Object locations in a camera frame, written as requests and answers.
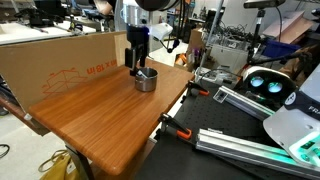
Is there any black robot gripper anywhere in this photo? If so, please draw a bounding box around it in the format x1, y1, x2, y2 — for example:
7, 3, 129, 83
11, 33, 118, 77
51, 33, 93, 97
125, 24, 149, 76

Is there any white marker with black cap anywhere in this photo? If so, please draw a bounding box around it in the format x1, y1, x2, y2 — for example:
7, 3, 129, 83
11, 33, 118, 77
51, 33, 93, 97
137, 70, 148, 79

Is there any white Franka robot base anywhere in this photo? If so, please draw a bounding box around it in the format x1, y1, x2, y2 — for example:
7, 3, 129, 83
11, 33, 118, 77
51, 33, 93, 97
263, 65, 320, 169

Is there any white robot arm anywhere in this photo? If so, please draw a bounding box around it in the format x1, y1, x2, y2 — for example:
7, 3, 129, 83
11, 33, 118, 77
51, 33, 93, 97
122, 0, 181, 76

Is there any small steel pot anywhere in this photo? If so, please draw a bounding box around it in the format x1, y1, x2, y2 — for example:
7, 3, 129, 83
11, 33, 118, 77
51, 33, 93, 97
135, 67, 158, 92

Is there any near orange black clamp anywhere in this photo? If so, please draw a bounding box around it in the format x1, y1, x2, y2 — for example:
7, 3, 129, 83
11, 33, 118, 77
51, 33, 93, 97
158, 113, 192, 140

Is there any orange black clamp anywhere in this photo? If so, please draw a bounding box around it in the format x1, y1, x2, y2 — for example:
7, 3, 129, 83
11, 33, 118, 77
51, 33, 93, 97
186, 80, 209, 96
158, 113, 192, 140

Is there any far orange black clamp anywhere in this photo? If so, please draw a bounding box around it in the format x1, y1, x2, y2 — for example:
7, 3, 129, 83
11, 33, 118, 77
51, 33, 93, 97
186, 80, 209, 96

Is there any brown cardboard box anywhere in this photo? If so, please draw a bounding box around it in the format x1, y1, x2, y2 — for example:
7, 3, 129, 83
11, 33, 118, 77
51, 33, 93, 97
0, 31, 130, 110

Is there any black perforated breadboard table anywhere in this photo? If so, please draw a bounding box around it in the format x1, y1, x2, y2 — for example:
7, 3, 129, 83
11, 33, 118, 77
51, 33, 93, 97
137, 82, 320, 180

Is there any blue plastic bin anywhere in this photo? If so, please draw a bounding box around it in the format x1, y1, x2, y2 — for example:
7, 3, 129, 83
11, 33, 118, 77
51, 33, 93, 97
262, 40, 300, 58

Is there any white VR headset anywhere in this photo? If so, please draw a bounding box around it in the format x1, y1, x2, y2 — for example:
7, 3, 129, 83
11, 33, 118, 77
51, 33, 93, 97
243, 66, 297, 111

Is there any yellow bag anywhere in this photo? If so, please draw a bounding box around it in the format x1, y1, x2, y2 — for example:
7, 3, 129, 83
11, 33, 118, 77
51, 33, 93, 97
38, 150, 80, 180

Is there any far aluminium extrusion rail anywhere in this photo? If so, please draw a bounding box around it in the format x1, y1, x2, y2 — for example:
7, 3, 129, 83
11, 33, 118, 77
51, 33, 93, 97
213, 86, 274, 121

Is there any aluminium extrusion rail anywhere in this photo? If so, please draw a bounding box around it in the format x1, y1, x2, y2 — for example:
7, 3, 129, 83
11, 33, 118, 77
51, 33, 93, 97
213, 86, 274, 121
196, 129, 320, 180

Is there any near aluminium extrusion rail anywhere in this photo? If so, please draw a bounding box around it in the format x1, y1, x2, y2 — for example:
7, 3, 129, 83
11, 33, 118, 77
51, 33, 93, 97
196, 129, 320, 180

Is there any black camera tripod stand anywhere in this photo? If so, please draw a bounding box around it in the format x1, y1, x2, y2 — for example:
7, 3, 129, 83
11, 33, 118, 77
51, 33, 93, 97
242, 0, 313, 73

